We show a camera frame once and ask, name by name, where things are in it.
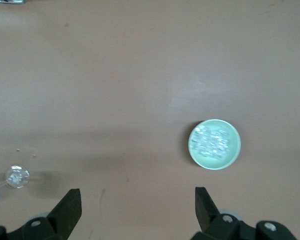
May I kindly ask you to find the pile of clear ice cubes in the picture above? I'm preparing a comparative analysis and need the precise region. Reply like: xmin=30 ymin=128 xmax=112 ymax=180
xmin=191 ymin=126 xmax=231 ymax=161

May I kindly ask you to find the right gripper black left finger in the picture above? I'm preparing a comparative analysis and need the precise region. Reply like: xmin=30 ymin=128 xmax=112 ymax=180
xmin=0 ymin=188 xmax=82 ymax=240

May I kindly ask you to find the brown table mat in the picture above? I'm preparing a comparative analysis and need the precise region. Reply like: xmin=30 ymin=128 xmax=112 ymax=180
xmin=0 ymin=0 xmax=300 ymax=240

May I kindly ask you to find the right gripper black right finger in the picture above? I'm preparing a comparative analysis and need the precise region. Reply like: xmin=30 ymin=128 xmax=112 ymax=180
xmin=191 ymin=186 xmax=298 ymax=240

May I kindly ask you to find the clear stemmed wine glass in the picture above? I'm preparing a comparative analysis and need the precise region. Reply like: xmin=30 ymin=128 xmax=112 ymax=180
xmin=0 ymin=164 xmax=31 ymax=208

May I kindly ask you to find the pale green ceramic bowl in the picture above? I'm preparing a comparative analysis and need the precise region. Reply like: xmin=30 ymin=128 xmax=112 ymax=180
xmin=188 ymin=118 xmax=241 ymax=171

